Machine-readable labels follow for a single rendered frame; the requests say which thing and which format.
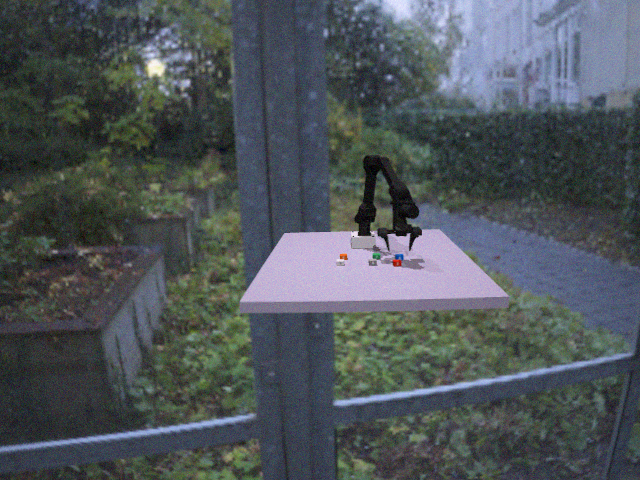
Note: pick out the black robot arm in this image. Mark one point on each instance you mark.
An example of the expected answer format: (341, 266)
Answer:
(398, 193)

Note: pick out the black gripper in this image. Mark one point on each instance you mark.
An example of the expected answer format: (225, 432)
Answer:
(383, 232)

